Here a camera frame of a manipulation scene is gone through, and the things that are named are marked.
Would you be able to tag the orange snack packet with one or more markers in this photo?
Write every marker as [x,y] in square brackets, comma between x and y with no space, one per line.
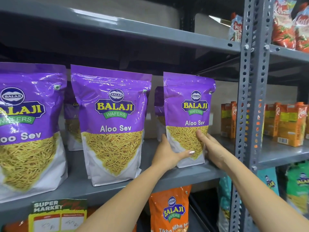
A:
[17,227]
[169,210]

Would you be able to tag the orange juice carton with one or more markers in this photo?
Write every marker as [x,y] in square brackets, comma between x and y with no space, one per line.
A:
[271,119]
[228,119]
[307,125]
[291,124]

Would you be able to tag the purple snack packet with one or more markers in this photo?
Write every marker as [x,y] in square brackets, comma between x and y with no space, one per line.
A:
[111,113]
[72,123]
[188,106]
[159,106]
[26,123]

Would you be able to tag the green snack packet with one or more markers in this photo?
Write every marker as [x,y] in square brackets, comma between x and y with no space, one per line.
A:
[298,188]

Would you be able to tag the person's left thumb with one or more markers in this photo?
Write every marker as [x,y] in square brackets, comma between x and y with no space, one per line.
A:
[187,155]

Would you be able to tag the person's right thumb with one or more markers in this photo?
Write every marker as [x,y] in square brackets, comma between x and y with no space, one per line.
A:
[200,136]

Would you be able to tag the person's right forearm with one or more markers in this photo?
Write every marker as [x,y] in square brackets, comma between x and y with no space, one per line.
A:
[260,198]

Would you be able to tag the green and yellow price card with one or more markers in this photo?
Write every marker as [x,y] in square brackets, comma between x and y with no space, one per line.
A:
[58,216]

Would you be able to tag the person's left hand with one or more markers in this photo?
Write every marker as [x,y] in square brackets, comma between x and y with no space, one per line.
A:
[165,155]

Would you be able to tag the person's right hand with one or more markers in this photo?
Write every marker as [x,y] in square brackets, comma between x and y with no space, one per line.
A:
[216,152]

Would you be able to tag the grey perforated metal upright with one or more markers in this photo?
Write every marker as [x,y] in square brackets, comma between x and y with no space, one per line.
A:
[252,77]

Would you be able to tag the white and red snack packet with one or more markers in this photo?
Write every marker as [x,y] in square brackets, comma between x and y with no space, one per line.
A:
[236,27]

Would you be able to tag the grey metal shelf board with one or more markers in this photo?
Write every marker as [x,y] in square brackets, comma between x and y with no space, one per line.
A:
[79,186]
[287,54]
[120,24]
[282,154]

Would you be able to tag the person's left forearm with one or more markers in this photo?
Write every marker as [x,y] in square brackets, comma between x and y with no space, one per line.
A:
[125,202]

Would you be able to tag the teal snack packet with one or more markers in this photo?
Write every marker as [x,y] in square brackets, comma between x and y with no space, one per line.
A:
[268,181]
[224,202]

